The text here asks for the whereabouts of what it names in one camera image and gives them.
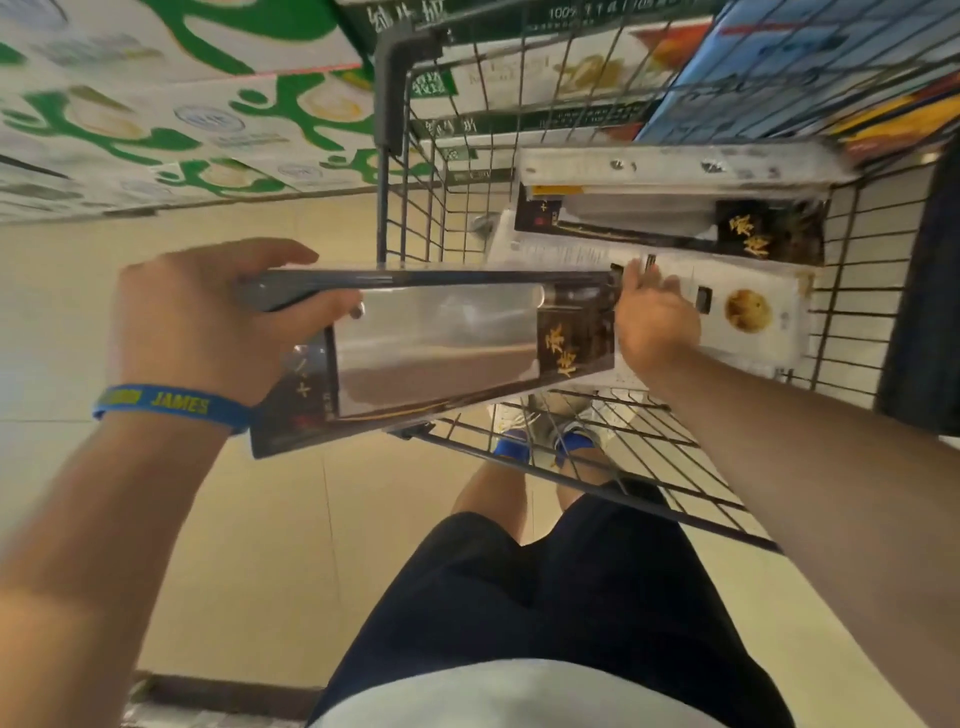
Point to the person's right hand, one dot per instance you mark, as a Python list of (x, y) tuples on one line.
[(658, 326)]

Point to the person's left hand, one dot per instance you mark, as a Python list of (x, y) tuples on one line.
[(176, 322)]

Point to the person's right fingers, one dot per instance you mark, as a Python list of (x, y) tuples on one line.
[(643, 281)]

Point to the person's left thumb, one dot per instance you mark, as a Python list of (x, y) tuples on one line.
[(319, 310)]

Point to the black boxed cleaver knife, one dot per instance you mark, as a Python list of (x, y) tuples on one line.
[(442, 345), (757, 229)]

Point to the person's left forearm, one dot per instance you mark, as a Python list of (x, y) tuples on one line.
[(97, 540)]

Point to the person's right forearm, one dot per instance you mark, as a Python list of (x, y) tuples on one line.
[(810, 480)]

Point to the white box with round print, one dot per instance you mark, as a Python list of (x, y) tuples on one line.
[(750, 311)]

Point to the blue rubber wristband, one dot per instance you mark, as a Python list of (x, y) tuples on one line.
[(172, 401)]

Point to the person's right blue white sneaker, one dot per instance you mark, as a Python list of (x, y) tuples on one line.
[(576, 441)]

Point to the person's blue white sneaker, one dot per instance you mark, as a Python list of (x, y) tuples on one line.
[(511, 435), (576, 441)]

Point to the person's left blue white sneaker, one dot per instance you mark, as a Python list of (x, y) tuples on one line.
[(511, 435)]

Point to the person's right leg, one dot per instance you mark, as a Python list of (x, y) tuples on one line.
[(589, 480)]

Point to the person's leg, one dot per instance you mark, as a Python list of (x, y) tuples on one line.
[(491, 495), (589, 480)]

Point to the white green cartons behind cart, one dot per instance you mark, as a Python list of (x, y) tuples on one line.
[(555, 75)]

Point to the blue printed carton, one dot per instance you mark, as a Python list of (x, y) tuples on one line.
[(757, 67)]

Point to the person's left leg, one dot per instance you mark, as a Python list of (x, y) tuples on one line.
[(491, 495)]

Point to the stack of white green cartons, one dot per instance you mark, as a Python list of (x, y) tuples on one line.
[(150, 105)]

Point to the red yellow carton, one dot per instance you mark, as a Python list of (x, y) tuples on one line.
[(900, 124)]

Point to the black shorts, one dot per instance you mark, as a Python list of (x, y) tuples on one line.
[(570, 592)]

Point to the white shirt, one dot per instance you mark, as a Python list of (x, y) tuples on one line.
[(517, 697)]

